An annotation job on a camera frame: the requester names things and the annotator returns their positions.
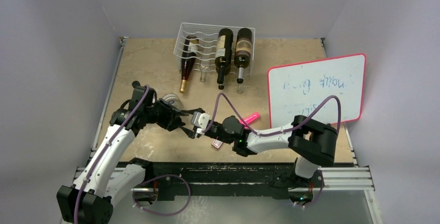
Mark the small red white card box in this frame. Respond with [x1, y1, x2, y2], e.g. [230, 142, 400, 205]
[211, 139, 223, 150]

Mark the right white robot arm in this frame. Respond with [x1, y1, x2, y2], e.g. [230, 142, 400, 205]
[180, 115, 339, 186]

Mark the pink-framed whiteboard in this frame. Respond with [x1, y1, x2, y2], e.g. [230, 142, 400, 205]
[267, 53, 367, 128]

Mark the white wire wine rack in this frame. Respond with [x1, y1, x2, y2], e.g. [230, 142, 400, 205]
[173, 22, 255, 79]

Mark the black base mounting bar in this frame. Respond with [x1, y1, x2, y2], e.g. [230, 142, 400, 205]
[131, 159, 324, 203]

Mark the clear bottle under rack right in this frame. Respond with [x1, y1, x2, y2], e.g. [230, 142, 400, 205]
[237, 78, 244, 94]

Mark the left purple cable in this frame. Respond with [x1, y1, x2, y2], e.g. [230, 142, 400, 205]
[73, 85, 192, 224]

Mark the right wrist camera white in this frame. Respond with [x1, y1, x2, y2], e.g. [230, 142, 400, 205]
[190, 111, 210, 135]

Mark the pink plastic clip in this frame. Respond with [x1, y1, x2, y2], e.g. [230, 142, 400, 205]
[239, 112, 260, 125]

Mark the green bottle cream label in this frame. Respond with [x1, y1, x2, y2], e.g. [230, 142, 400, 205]
[215, 28, 233, 90]

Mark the aluminium table edge rail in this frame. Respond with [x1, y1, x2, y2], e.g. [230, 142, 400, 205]
[88, 36, 130, 162]

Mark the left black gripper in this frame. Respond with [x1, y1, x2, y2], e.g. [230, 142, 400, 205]
[144, 99, 187, 130]

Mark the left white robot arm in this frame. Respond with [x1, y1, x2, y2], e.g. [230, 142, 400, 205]
[57, 81, 189, 223]

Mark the dark red gold-capped bottle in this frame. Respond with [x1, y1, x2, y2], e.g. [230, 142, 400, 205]
[180, 35, 199, 94]

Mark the clear bottle with black cap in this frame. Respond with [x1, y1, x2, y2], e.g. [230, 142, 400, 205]
[162, 93, 184, 110]

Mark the small clear empty bottle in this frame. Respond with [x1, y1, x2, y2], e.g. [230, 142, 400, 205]
[199, 60, 211, 82]

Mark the green bottle brown label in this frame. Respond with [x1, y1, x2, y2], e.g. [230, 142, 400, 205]
[234, 28, 253, 84]

